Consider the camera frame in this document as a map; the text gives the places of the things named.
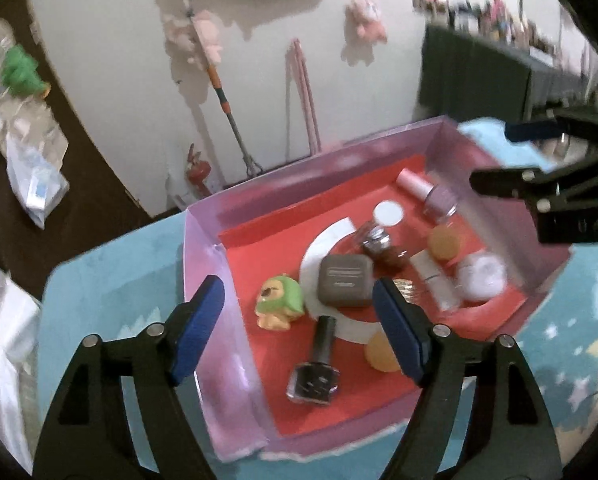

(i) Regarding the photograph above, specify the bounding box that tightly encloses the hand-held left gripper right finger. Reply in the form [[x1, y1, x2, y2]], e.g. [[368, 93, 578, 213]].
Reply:
[[372, 276, 562, 480]]

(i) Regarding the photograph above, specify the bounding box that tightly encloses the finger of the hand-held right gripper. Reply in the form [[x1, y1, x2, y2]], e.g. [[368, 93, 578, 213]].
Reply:
[[504, 103, 598, 144], [469, 147, 598, 211]]

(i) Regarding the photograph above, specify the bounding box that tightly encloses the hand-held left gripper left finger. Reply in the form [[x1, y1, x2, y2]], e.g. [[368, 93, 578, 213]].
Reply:
[[32, 275, 226, 480]]

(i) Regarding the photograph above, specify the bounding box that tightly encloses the small amber round jar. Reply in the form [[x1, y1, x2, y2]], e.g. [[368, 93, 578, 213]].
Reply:
[[364, 332, 405, 373]]

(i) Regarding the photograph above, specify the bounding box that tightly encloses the clear glass cup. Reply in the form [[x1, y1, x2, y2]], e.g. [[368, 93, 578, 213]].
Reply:
[[410, 251, 462, 313]]

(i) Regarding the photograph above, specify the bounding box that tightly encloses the purple nail polish bottle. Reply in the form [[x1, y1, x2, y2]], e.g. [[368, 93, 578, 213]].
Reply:
[[395, 167, 458, 223]]

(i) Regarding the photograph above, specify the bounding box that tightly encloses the pink cardboard box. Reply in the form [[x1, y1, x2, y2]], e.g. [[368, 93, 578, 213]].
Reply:
[[181, 116, 572, 463]]

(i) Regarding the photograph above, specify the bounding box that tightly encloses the grey rounded case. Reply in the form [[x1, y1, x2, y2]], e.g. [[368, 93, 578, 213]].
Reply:
[[318, 254, 375, 308]]

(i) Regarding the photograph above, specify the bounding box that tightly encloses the large amber round jar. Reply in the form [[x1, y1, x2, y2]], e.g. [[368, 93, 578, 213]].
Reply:
[[427, 225, 464, 261]]

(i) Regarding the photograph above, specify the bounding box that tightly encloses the yellow green toy figure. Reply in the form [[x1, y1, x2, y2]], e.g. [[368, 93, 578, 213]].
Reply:
[[255, 272, 306, 332]]

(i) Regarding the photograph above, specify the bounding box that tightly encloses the glitter bottle with red cap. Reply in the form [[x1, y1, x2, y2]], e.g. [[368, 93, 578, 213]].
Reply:
[[355, 222, 411, 268]]

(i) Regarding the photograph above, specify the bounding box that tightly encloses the lavender round compact device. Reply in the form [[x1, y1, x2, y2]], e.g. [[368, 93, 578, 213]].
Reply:
[[455, 254, 508, 305]]

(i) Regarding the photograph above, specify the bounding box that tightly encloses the black nail polish bottle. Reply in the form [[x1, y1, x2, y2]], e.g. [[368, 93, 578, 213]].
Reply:
[[285, 315, 341, 406]]

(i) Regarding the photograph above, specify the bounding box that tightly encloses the table with dark grey cloth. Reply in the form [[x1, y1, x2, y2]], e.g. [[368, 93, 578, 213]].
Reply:
[[419, 25, 598, 126]]

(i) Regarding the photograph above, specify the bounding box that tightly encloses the blue star moon blanket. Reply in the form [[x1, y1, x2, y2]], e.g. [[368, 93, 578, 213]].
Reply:
[[39, 117, 598, 480]]

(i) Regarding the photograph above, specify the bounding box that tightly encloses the row of cosmetic bottles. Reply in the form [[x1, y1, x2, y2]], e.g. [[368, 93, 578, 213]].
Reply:
[[419, 0, 560, 53]]

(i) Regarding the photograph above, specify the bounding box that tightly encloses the small red fire extinguisher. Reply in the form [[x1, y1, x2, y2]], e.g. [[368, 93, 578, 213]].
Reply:
[[186, 144, 212, 198]]

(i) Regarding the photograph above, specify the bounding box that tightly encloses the white plastic sheet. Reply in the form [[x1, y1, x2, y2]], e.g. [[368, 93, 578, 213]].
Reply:
[[0, 250, 42, 471]]

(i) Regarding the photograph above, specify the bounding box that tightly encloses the pink horned plush toy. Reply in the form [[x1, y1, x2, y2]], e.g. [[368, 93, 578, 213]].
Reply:
[[344, 0, 389, 43]]

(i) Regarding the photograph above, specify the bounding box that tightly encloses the pink pole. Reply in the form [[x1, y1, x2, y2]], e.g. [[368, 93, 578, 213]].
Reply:
[[288, 37, 322, 156]]

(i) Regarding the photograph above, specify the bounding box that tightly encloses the clear plastic bag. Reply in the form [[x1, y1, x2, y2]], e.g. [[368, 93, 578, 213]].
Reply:
[[6, 132, 71, 231]]

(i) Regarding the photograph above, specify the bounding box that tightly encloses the orange tipped mop pole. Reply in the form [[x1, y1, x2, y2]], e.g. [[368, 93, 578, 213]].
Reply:
[[176, 0, 265, 178]]

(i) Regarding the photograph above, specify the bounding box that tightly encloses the pale pink plush toy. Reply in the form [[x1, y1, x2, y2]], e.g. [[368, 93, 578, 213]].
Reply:
[[160, 9, 225, 68]]

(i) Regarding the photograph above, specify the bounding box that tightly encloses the green plush toy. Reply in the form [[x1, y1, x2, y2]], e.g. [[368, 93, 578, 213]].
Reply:
[[2, 45, 52, 97]]

